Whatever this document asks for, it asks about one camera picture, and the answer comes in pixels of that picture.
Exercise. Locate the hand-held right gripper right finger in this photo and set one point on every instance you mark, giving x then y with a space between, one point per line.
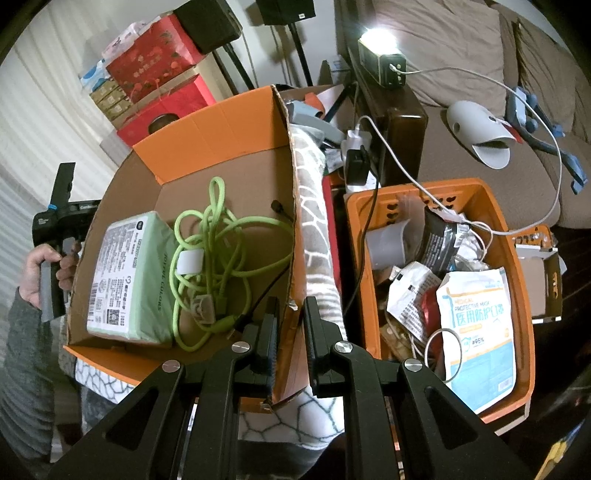
314 337

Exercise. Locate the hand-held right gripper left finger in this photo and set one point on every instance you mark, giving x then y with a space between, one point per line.
263 341

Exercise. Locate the orange cardboard box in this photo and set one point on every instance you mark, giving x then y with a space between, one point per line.
221 124

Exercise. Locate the person's left forearm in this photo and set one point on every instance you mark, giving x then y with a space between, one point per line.
27 369

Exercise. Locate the person's left hand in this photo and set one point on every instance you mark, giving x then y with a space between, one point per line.
34 272

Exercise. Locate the grey white patterned blanket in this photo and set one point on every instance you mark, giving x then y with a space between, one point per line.
314 240

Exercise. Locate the green tissue pack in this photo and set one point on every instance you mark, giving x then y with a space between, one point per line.
138 286

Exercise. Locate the white printed packet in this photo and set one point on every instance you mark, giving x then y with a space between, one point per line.
411 295

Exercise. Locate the white curtain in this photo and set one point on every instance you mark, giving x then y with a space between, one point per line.
46 115

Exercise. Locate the grey plastic cup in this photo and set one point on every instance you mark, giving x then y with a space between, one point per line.
385 247

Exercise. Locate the red flat box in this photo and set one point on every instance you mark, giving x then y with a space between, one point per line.
331 221

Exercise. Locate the red packet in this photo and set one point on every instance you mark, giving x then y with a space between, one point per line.
431 314

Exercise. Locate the gold patterned carton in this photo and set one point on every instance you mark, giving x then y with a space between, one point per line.
108 104

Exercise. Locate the white blue tissue package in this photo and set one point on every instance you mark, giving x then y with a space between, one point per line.
94 74

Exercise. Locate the black foil pouch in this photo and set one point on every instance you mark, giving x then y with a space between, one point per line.
438 244

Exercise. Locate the white blue mask packet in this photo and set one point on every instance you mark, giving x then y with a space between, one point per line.
480 341

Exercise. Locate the red gift box round label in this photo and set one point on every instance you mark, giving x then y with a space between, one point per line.
184 99

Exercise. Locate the black power adapter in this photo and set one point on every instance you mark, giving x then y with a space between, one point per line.
358 166

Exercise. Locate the crumpled clear plastic bag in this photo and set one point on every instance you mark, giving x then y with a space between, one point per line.
471 249

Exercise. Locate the red floral gift box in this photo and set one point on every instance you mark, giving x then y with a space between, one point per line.
147 64

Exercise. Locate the white pink tissue package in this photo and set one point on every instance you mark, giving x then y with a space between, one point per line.
124 39

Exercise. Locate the white charger plug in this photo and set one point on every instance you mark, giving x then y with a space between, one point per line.
355 141

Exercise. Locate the orange plastic basket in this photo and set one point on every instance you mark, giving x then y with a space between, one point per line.
480 194

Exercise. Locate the dark brown wooden side table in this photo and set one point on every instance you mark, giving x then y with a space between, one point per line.
406 134

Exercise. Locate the small open cardboard box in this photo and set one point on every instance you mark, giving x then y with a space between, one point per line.
535 286

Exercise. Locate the large black speaker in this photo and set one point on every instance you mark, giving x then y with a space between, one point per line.
207 23

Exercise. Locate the brown sofa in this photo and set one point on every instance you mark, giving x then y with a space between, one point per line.
526 184

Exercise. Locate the white rounded device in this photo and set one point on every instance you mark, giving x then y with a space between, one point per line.
466 120

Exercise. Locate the portable lamp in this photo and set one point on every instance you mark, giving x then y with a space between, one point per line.
388 69

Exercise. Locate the black speaker stand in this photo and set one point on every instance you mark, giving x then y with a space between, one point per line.
298 50

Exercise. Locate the blue grey plastic tool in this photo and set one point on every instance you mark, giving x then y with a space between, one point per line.
515 106

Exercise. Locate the small black speaker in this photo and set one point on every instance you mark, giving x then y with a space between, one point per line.
286 9

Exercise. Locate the large brown cushion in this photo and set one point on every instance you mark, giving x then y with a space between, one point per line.
438 46

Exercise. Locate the brown textured cushion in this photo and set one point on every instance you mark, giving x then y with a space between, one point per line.
554 78

